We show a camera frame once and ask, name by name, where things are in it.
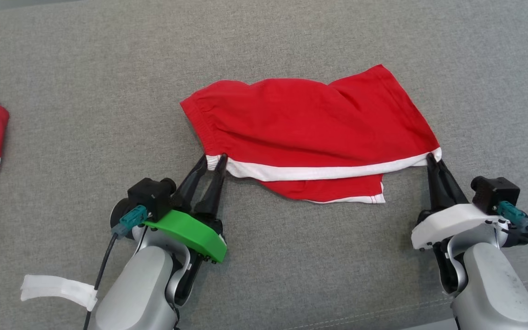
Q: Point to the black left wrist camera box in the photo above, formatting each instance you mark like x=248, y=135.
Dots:
x=151, y=195

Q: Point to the red shorts white stripe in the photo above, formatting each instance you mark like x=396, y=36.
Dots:
x=310, y=123

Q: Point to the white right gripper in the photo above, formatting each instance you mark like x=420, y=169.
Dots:
x=447, y=222

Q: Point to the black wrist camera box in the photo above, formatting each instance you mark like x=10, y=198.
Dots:
x=151, y=195
x=495, y=192

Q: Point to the grey fabric sofa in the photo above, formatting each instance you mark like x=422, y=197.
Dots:
x=291, y=266

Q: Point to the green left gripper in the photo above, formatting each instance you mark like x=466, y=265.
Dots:
x=195, y=233

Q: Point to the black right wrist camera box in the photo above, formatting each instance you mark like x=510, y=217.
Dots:
x=495, y=192

